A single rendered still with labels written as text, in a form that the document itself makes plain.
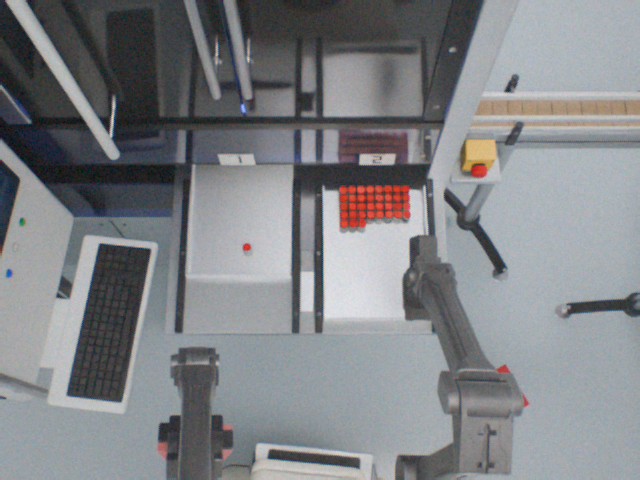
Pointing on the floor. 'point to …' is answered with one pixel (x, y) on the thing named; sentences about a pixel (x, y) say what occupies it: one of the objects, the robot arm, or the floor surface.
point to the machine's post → (470, 83)
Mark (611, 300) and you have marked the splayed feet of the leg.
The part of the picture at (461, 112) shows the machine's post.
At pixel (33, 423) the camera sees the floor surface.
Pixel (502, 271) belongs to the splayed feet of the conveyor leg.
